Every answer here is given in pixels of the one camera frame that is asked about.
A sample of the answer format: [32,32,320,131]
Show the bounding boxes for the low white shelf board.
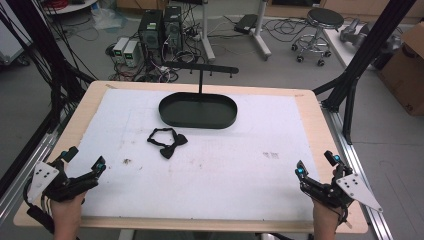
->
[322,24,379,72]

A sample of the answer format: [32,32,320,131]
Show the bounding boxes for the white bench power supply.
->
[112,36,130,65]
[122,40,140,68]

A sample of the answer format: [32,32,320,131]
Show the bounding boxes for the aluminium rail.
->
[0,109,69,225]
[320,102,395,240]

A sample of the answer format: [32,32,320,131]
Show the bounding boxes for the person's left hand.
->
[50,191,88,225]

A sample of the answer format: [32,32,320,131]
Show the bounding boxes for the black bow tie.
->
[146,127,189,160]

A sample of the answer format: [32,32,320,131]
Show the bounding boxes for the white table mat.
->
[65,87,322,222]

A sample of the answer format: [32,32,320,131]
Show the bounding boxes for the clear plastic bag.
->
[90,5,128,33]

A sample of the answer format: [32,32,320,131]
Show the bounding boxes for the black computer tower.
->
[137,9,165,54]
[162,5,185,54]

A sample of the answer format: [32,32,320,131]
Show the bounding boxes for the white desk leg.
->
[199,0,217,63]
[250,0,273,62]

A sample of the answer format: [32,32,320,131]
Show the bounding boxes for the brown cardboard box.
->
[376,21,424,117]

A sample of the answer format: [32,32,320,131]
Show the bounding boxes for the silver equipment case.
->
[0,9,32,66]

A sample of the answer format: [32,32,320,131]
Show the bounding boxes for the person's right hand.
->
[311,199,345,228]

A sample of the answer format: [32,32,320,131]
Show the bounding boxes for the grey machine part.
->
[339,17,372,48]

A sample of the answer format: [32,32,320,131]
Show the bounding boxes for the black metal frame stand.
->
[0,0,97,134]
[312,0,418,146]

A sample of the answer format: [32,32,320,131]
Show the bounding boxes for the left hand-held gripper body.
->
[26,161,100,204]

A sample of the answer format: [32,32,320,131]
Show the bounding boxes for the black hanger stand with tray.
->
[158,60,240,130]

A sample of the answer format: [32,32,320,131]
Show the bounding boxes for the computer towers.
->
[105,13,241,84]

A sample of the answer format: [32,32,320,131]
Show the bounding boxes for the flat black box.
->
[233,13,259,35]

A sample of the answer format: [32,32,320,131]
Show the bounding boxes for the round black chrome stool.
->
[290,7,345,67]

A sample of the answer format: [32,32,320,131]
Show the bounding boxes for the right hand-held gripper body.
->
[300,172,384,214]

